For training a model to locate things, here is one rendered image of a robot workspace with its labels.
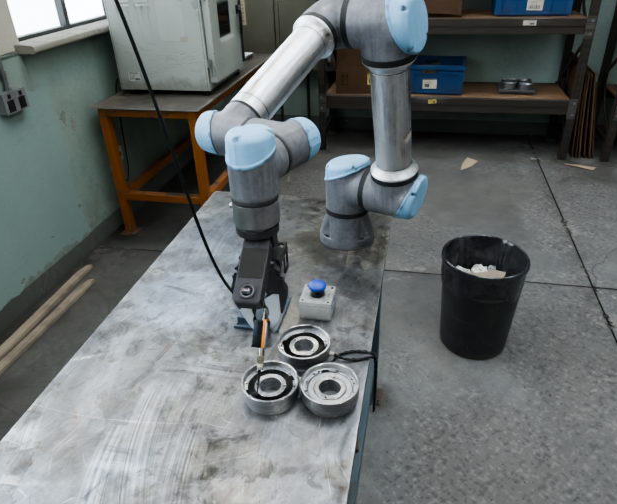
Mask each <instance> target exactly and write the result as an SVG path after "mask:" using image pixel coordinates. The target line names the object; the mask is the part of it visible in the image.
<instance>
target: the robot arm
mask: <svg viewBox="0 0 617 504"><path fill-rule="evenodd" d="M427 32H428V15H427V9H426V6H425V3H424V0H319V1H318V2H316V3H315V4H314V5H312V6H311V7H310V8H308V9H307V10H306V11H305V12H304V13H303V14H302V15H301V16H300V17H299V18H298V19H297V21H296V22H295V24H294V26H293V33H292V34H291V35H290V36H289V37H288V38H287V39H286V40H285V42H284V43H283V44H282V45H281V46H280V47H279V48H278V49H277V50H276V52H275V53H274V54H273V55H272V56H271V57H270V58H269V59H268V60H267V61H266V63H265V64H264V65H263V66H262V67H261V68H260V69H259V70H258V71H257V73H256V74H255V75H254V76H253V77H252V78H251V79H250V80H249V81H248V83H247V84H246V85H245V86H244V87H243V88H242V89H241V90H240V91H239V92H238V94H237V95H236V96H235V97H234V98H233V99H232V100H231V101H230V103H229V104H228V105H227V106H226V107H225V108H224V109H223V110H222V111H218V110H214V111H206V112H204V113H203V114H201V115H200V117H199V118H198V120H197V123H196V126H195V137H196V141H197V143H198V145H199V146H200V147H201V148H202V149H203V150H205V151H207V152H209V153H213V154H216V155H218V156H225V161H226V164H227V170H228V178H229V186H230V194H231V201H232V202H230V204H229V207H230V208H232V209H233V218H234V223H235V227H236V233H237V235H238V236H239V237H241V238H244V241H243V246H242V251H241V253H240V255H239V257H238V258H239V262H238V264H237V265H236V266H235V270H237V273H234V274H233V275H232V278H233V282H232V288H231V289H232V300H233V301H234V303H235V305H236V306H237V307H238V308H239V309H240V311H241V313H242V315H243V316H244V318H245V319H246V321H247V322H248V324H249V325H250V326H251V327H252V328H254V320H257V318H256V311H257V310H256V309H261V308H262V307H263V304H264V298H265V292H266V293H267V295H266V298H265V305H266V306H267V308H268V309H269V315H268V318H269V320H270V325H269V328H270V330H271V332H273V333H274V332H275V331H276V330H277V328H278V327H279V325H280V322H281V319H282V316H283V313H284V308H285V305H286V301H287V298H288V285H287V283H286V282H285V280H284V279H285V277H281V266H282V264H283V263H284V274H286V272H287V270H288V267H289V263H288V247H287V242H280V241H278V237H277V233H278V231H279V221H280V205H279V194H278V179H279V178H281V177H282V176H284V175H285V174H287V173H289V172H291V171H292V170H294V169H296V168H297V167H299V166H301V165H304V164H306V163H307V162H308V161H309V160H310V159H311V158H312V157H314V156H315V155H316V154H317V153H318V151H319V149H320V145H321V137H320V133H319V130H318V128H317V127H316V125H315V124H314V123H313V122H312V121H310V120H309V119H307V118H304V117H296V118H290V119H288V120H287V121H285V122H279V121H273V120H270V119H271V118H272V117H273V115H274V114H275V113H276V112H277V111H278V109H279V108H280V107H281V106H282V105H283V103H284V102H285V101H286V100H287V99H288V97H289V96H290V95H291V94H292V93H293V91H294V90H295V89H296V88H297V87H298V85H299V84H300V83H301V82H302V81H303V79H304V78H305V77H306V76H307V75H308V73H309V72H310V71H311V70H312V69H313V67H314V66H315V65H316V64H317V63H318V61H319V60H320V59H325V58H327V57H329V56H330V55H331V54H332V52H333V51H335V50H337V49H344V48H349V49H357V50H361V60H362V64H363V65H364V66H365V67H367V68H368V69H369V71H370V85H371V99H372V113H373V127H374V141H375V155H376V161H375V162H374V163H373V164H372V165H370V164H371V161H370V158H369V157H367V156H365V155H358V154H354V155H345V156H340V157H337V158H335V159H332V160H331V161H329V162H328V164H327V165H326V173H325V189H326V214H325V216H324V219H323V222H322V225H321V228H320V240H321V242H322V243H323V244H324V245H326V246H328V247H330V248H333V249H337V250H344V251H350V250H358V249H362V248H365V247H367V246H368V245H370V244H371V243H372V242H373V240H374V228H373V225H372V222H371V219H370V216H369V211H371V212H375V213H379V214H383V215H387V216H392V217H395V218H401V219H406V220H408V219H412V218H413V217H414V216H415V215H416V214H417V212H418V211H419V209H420V207H421V205H422V203H423V200H424V197H425V194H426V190H427V184H428V180H427V177H426V176H424V175H423V174H421V175H419V172H418V164H417V162H416V161H415V160H414V159H412V138H411V86H410V65H411V64H412V63H413V62H414V61H415V60H416V59H417V53H419V52H421V51H422V49H423V48H424V46H425V43H426V39H427V36H426V33H427ZM278 245H279V246H280V245H283V247H282V248H281V247H278ZM285 254H286V261H285ZM282 261H283V263H282ZM270 291H271V292H270Z"/></svg>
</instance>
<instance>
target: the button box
mask: <svg viewBox="0 0 617 504"><path fill-rule="evenodd" d="M335 303H336V287H334V286H326V289H325V290H324V291H322V292H320V293H319V294H315V292H313V291H311V290H309V288H308V284H305V287H304V289H303V292H302V295H301V297H300V300H299V315H300V318H305V319H315V320H324V321H331V318H332V314H333V311H334V307H335Z"/></svg>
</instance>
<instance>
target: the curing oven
mask: <svg viewBox="0 0 617 504"><path fill-rule="evenodd" d="M103 1H104V6H105V11H106V15H107V20H108V25H109V30H110V35H111V40H112V45H113V49H114V54H115V59H116V64H117V69H118V74H119V79H120V84H121V88H122V89H130V93H131V94H136V93H137V90H148V88H147V85H146V82H145V80H144V77H143V74H142V72H141V69H140V66H139V64H138V61H137V58H136V56H135V53H134V50H133V48H132V45H131V43H130V40H129V37H128V35H127V32H126V30H125V27H124V25H123V22H122V19H121V17H120V14H119V12H118V9H117V7H116V4H115V2H114V0H103ZM119 3H120V5H121V8H122V10H123V13H124V16H125V18H126V21H127V23H128V26H129V28H130V31H131V34H132V36H133V39H134V41H135V44H136V47H137V49H138V52H139V55H140V57H141V60H142V63H143V65H144V68H145V71H146V74H147V76H148V79H149V82H150V84H151V87H152V90H178V91H204V95H205V96H209V95H211V92H210V91H211V90H212V89H214V88H215V87H217V86H218V85H220V84H221V83H222V82H224V81H225V80H227V79H228V78H230V77H231V76H232V75H239V74H240V71H241V70H243V69H244V68H245V53H244V42H243V23H242V12H241V7H240V0H119Z"/></svg>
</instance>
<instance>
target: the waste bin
mask: <svg viewBox="0 0 617 504"><path fill-rule="evenodd" d="M441 257H442V264H441V276H442V278H441V281H442V293H441V321H440V338H441V341H442V342H443V344H444V345H445V346H446V347H447V348H448V349H449V350H450V351H452V352H453V353H455V354H457V355H459V356H462V357H465V358H470V359H489V358H492V357H495V356H497V355H499V354H500V353H501V352H502V351H503V350H504V347H505V344H506V341H507V338H508V334H509V331H510V328H511V324H512V321H513V318H514V314H515V311H516V308H517V304H518V301H519V298H520V294H521V292H522V289H523V286H524V283H525V280H526V276H527V273H528V272H529V270H530V266H531V261H530V258H529V256H528V255H527V253H526V252H525V251H524V250H523V249H522V248H521V247H520V246H518V245H517V244H515V243H513V242H511V241H508V240H506V239H503V238H499V237H495V236H489V235H479V234H476V235H475V234H473V235H464V236H459V237H456V238H453V239H451V240H449V241H448V242H447V243H446V244H445V245H444V247H443V249H442V254H441ZM476 264H478V265H480V264H482V266H484V267H486V266H487V268H488V267H489V265H492V266H496V270H497V271H502V272H506V274H505V276H504V277H503V278H489V277H481V276H476V275H473V274H469V273H467V272H464V271H462V270H460V269H458V268H456V266H458V265H459V266H461V267H463V268H465V269H469V270H470V271H471V269H472V267H473V266H474V265H476Z"/></svg>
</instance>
